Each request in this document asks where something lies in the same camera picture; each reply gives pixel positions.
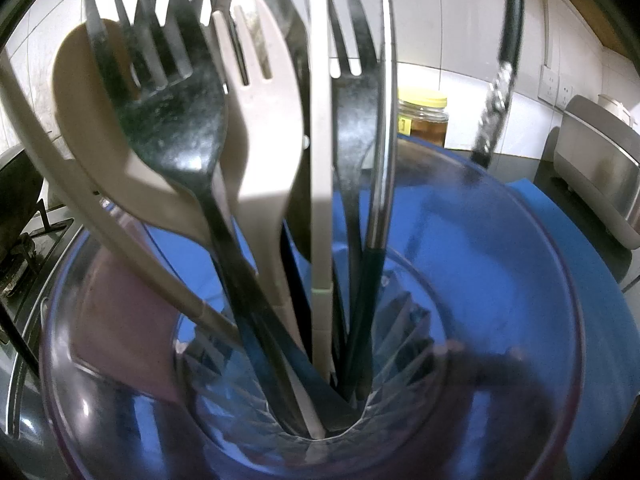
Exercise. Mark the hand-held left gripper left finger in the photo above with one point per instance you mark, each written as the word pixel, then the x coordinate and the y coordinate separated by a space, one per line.
pixel 125 330

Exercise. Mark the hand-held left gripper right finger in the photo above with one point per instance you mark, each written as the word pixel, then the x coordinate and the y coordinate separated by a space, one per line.
pixel 500 400

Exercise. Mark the beige plastic chopstick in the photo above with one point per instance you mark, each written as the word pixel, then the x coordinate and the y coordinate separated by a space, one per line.
pixel 320 160
pixel 160 270

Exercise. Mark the purple transparent plastic cup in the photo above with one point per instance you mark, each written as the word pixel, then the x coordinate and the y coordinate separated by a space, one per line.
pixel 125 435

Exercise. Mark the beige plastic spoon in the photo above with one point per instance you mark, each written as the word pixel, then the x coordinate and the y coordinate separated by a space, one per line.
pixel 75 110

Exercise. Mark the beige plastic fork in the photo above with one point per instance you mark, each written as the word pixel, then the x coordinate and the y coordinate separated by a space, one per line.
pixel 265 135

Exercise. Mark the gas stove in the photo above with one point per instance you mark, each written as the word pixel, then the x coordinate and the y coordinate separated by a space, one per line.
pixel 50 232

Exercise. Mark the blue mat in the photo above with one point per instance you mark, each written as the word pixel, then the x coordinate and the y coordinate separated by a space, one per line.
pixel 575 260

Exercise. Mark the black wok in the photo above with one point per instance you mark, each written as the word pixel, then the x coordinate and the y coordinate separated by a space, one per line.
pixel 17 190

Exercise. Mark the stainless steel appliance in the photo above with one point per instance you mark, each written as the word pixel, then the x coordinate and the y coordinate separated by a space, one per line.
pixel 600 170

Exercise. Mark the glass jar yellow lid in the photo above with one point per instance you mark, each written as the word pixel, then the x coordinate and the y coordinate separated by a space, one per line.
pixel 425 120

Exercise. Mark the white plastic container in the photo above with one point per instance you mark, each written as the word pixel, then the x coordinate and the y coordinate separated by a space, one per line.
pixel 615 107

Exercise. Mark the white wall socket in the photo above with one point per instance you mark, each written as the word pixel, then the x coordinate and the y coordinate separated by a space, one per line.
pixel 555 87

